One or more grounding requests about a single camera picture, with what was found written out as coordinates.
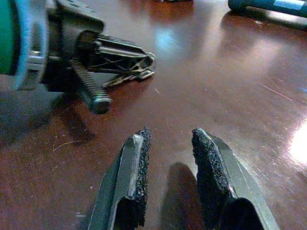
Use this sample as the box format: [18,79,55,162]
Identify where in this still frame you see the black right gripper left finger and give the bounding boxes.
[87,126,152,230]

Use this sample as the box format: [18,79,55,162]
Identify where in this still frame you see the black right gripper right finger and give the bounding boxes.
[191,127,282,230]

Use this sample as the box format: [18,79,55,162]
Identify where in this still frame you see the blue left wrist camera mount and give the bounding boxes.
[13,0,50,91]

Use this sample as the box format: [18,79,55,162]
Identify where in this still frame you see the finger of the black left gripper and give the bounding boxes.
[103,69,155,88]
[76,31,155,73]

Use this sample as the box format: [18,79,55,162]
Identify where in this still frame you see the dark brown wooden table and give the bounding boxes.
[0,0,307,230]

